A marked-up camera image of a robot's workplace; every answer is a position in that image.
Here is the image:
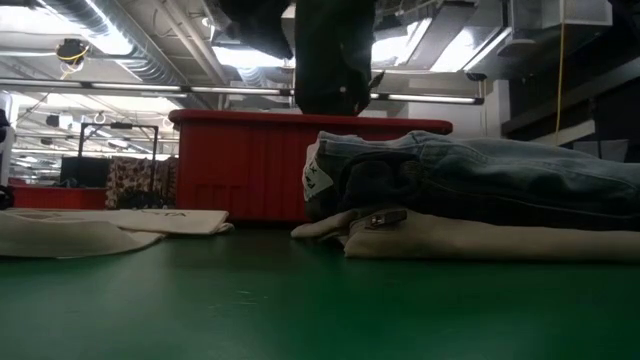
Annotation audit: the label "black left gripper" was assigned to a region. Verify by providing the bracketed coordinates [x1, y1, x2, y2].
[219, 0, 296, 60]

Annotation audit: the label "dark green garment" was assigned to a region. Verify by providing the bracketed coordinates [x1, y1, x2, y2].
[293, 0, 386, 117]

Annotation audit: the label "light blue jeans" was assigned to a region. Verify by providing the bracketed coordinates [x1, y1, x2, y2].
[302, 129, 640, 219]

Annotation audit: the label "beige shorts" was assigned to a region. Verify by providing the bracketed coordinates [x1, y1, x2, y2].
[291, 207, 640, 264]

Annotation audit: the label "red plastic laundry bin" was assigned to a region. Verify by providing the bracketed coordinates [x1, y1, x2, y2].
[168, 109, 454, 224]

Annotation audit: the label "long ceiling light strip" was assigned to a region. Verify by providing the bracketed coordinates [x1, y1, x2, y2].
[0, 78, 485, 107]

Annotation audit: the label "black metal rack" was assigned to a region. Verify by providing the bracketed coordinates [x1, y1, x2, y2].
[77, 122, 161, 176]

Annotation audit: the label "patterned box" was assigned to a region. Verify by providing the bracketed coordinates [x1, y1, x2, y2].
[104, 157, 179, 209]

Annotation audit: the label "black box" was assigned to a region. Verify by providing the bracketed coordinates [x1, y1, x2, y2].
[60, 156, 112, 189]

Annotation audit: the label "red flat crate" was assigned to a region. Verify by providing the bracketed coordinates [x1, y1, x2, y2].
[9, 184, 109, 210]

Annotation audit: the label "white cloth tote bag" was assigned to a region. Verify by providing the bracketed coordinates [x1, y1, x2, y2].
[0, 207, 235, 259]

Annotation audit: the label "green table mat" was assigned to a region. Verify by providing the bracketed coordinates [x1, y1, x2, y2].
[0, 224, 640, 360]

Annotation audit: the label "black ceiling camera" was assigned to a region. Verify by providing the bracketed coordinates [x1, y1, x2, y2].
[54, 38, 92, 67]

